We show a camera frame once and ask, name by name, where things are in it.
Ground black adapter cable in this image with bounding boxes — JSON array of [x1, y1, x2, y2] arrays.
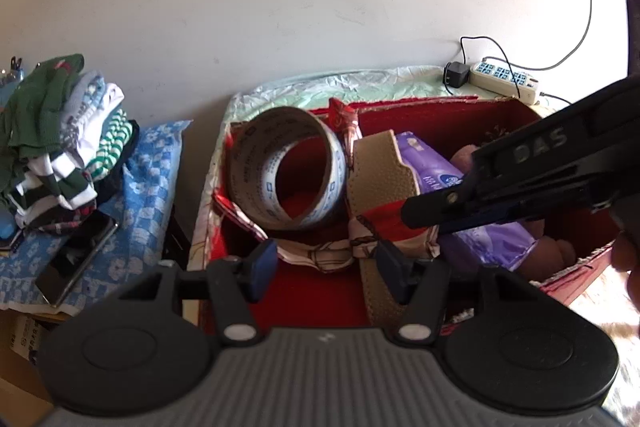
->
[[441, 36, 522, 101]]

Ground cardboard box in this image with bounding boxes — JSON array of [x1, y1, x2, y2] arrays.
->
[[0, 310, 53, 426]]

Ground printed packing tape roll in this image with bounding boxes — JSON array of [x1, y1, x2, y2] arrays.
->
[[228, 106, 346, 231]]

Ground beige strap with scarf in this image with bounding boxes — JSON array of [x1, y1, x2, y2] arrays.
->
[[211, 96, 442, 327]]

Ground person right hand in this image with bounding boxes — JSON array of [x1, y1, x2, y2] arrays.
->
[[611, 232, 640, 308]]

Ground black power adapter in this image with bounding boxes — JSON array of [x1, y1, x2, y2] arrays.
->
[[442, 62, 470, 89]]

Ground white blue power strip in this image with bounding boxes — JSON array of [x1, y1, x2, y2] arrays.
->
[[469, 60, 539, 106]]

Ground purple tissue pack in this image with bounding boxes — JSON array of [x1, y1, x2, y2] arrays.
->
[[394, 130, 539, 275]]

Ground red storage box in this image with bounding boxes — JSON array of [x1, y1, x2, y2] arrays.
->
[[189, 96, 618, 332]]

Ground blue white checkered cloth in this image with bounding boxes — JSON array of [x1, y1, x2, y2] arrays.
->
[[0, 120, 190, 315]]

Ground grey power strip cable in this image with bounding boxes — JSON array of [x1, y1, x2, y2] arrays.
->
[[519, 0, 595, 105]]

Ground green cartoon table cloth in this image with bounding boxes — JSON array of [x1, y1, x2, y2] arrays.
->
[[188, 66, 556, 270]]

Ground pile of folded clothes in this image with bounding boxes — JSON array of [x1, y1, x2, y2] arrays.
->
[[1, 54, 139, 235]]

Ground brown plush toy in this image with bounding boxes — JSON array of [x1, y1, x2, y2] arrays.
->
[[449, 143, 576, 283]]

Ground black smartphone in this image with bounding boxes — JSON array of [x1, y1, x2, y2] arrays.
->
[[35, 210, 119, 308]]

